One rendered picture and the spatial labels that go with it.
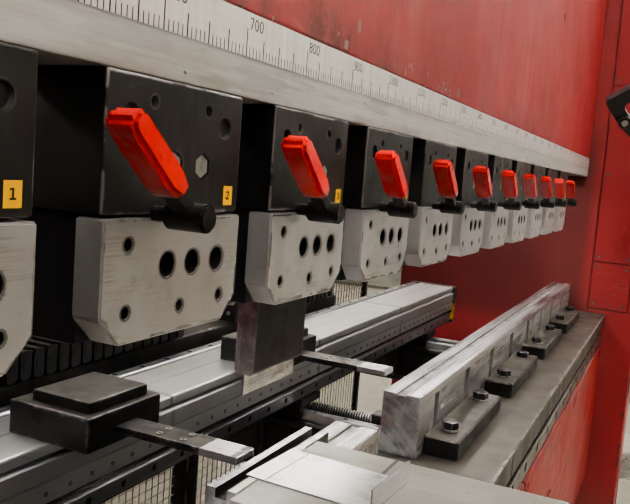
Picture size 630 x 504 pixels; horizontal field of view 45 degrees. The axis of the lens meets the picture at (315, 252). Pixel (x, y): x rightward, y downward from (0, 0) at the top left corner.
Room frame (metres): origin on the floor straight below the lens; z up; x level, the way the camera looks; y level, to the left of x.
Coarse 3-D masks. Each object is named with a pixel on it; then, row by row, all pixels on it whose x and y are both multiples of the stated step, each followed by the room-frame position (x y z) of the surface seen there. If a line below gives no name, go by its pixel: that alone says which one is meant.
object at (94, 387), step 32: (64, 384) 0.82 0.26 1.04; (96, 384) 0.83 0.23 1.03; (128, 384) 0.84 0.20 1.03; (32, 416) 0.78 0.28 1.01; (64, 416) 0.76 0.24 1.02; (96, 416) 0.76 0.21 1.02; (128, 416) 0.81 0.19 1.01; (96, 448) 0.76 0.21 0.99; (192, 448) 0.75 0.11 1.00; (224, 448) 0.75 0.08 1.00
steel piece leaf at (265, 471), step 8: (280, 456) 0.74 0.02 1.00; (288, 456) 0.75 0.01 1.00; (296, 456) 0.75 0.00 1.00; (304, 456) 0.75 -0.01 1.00; (264, 464) 0.72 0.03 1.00; (272, 464) 0.72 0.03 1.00; (280, 464) 0.72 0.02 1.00; (288, 464) 0.72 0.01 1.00; (256, 472) 0.70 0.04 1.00; (264, 472) 0.70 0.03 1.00; (272, 472) 0.70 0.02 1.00; (264, 480) 0.68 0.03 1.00
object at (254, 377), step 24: (240, 312) 0.69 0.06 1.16; (264, 312) 0.69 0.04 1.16; (288, 312) 0.74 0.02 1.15; (240, 336) 0.69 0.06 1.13; (264, 336) 0.69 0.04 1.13; (288, 336) 0.74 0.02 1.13; (240, 360) 0.69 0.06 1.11; (264, 360) 0.70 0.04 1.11; (288, 360) 0.76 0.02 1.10; (264, 384) 0.72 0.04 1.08
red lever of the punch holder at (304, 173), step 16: (288, 144) 0.59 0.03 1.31; (304, 144) 0.59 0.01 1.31; (288, 160) 0.60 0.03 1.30; (304, 160) 0.59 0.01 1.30; (304, 176) 0.61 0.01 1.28; (320, 176) 0.61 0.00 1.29; (304, 192) 0.63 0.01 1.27; (320, 192) 0.62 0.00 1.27; (304, 208) 0.66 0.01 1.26; (320, 208) 0.64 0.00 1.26; (336, 208) 0.64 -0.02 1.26
